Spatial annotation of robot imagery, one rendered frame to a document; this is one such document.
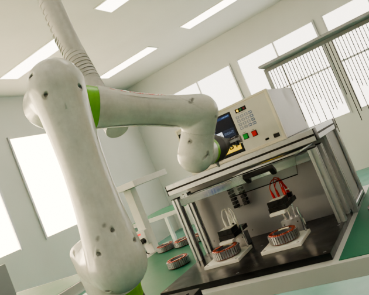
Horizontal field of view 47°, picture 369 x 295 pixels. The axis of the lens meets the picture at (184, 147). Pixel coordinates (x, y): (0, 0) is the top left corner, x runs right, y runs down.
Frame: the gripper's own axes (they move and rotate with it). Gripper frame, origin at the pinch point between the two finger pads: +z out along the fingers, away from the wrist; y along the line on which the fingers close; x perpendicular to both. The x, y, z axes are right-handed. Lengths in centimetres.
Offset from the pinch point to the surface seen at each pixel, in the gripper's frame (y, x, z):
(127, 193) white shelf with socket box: -108, -2, 64
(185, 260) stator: -52, -41, 14
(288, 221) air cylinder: 2.9, -36.0, 9.1
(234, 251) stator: -15.7, -38.0, -5.8
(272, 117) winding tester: 12.8, 2.8, 9.8
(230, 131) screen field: -5.2, 4.4, 9.7
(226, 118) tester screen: -4.6, 10.0, 9.7
